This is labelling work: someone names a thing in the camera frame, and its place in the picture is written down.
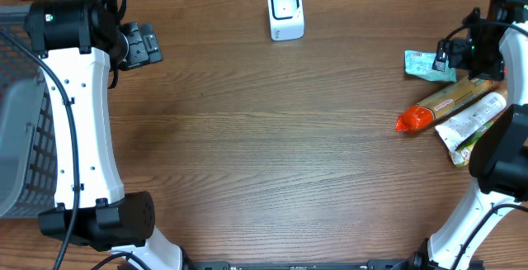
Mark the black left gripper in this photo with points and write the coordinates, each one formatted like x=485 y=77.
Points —
x=143 y=44

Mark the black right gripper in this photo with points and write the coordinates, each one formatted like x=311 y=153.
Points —
x=451 y=52

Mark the teal tissue packet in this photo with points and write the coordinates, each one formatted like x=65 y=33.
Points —
x=420 y=64

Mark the red spaghetti packet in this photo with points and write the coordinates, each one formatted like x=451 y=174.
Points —
x=442 y=103

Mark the white cream tube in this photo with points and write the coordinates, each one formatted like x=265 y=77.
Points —
x=461 y=126

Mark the green snack carton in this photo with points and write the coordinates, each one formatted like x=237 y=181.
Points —
x=461 y=155

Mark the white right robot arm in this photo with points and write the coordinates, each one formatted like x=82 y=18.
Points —
x=498 y=163

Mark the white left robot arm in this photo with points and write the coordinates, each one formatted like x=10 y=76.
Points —
x=81 y=46

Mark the white barcode scanner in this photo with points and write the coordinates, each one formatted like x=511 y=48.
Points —
x=286 y=19

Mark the grey plastic shopping basket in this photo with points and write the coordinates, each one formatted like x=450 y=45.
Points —
x=28 y=153

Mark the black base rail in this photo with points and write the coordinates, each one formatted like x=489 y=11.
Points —
x=373 y=264

